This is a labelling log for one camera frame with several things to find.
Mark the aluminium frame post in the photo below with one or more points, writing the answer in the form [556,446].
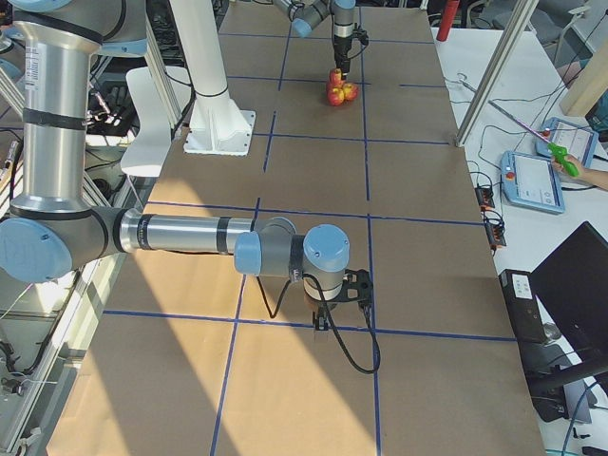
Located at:
[512,33]

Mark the orange black power strip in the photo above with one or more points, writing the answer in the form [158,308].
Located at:
[495,233]
[484,196]

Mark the white chair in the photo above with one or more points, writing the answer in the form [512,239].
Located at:
[146,155]

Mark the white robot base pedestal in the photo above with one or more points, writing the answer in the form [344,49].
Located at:
[217,126]

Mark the black laptop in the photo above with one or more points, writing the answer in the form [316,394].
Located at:
[571,284]

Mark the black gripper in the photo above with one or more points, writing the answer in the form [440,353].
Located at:
[341,48]
[327,305]

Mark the blue teach pendant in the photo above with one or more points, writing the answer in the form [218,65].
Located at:
[530,181]
[580,141]

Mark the red yellow apple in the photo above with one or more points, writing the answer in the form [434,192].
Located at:
[336,97]
[336,78]
[350,91]
[330,86]

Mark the person's hand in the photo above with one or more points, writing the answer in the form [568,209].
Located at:
[570,166]

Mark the red cylinder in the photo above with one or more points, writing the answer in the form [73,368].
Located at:
[447,18]

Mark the black computer box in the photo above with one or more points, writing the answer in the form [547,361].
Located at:
[522,307]

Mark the brown paper table cover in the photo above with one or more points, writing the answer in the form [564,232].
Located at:
[192,358]

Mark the green grabber tool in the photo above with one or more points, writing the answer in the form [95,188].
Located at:
[557,151]

